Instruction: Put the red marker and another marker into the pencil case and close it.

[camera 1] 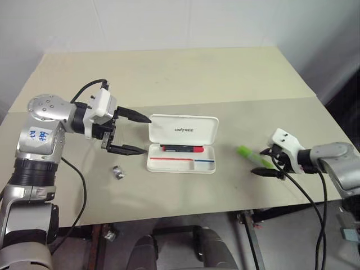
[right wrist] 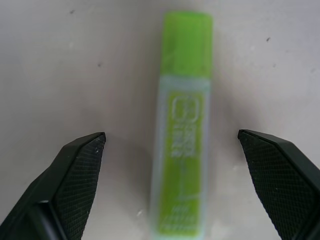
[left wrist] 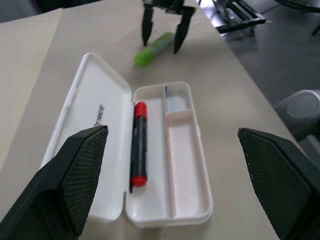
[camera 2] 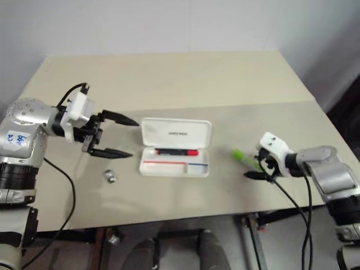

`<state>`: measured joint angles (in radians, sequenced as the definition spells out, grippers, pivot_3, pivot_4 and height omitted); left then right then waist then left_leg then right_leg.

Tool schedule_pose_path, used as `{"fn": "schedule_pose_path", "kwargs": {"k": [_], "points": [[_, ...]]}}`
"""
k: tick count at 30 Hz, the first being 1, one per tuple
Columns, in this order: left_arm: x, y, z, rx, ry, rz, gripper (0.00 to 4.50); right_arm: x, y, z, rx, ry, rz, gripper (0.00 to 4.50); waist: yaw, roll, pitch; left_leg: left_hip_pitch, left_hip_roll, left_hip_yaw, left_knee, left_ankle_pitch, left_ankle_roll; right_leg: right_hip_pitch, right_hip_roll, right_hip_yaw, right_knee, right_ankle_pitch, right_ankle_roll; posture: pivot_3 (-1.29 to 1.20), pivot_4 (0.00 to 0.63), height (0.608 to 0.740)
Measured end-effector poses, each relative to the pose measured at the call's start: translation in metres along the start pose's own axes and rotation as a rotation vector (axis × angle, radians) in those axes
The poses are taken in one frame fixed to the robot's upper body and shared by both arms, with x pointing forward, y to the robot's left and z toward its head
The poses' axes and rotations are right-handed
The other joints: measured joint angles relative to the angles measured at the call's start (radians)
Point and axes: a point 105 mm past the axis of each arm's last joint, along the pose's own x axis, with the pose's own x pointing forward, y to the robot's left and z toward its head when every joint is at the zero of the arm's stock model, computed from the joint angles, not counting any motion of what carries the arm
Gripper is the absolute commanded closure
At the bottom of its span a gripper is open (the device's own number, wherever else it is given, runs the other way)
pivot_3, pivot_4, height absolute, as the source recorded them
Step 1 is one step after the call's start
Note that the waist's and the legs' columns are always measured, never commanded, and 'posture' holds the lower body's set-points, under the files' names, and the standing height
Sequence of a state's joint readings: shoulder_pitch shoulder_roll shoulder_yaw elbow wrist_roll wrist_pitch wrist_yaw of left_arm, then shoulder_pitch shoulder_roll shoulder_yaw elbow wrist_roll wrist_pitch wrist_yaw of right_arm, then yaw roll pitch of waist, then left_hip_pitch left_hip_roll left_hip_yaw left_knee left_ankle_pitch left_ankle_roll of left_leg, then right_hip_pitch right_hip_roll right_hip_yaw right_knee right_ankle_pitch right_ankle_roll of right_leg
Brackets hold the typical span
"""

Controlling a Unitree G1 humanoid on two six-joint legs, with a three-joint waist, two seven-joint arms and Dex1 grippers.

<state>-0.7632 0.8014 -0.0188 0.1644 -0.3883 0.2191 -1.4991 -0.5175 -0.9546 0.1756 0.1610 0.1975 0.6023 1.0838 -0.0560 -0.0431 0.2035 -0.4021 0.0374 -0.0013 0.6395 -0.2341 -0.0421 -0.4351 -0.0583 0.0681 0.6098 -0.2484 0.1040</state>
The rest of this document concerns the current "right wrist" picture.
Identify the green highlighter marker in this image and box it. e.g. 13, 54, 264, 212
149, 10, 215, 240

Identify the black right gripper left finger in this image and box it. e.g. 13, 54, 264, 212
0, 131, 107, 240

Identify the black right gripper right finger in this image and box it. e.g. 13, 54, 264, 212
237, 128, 320, 240

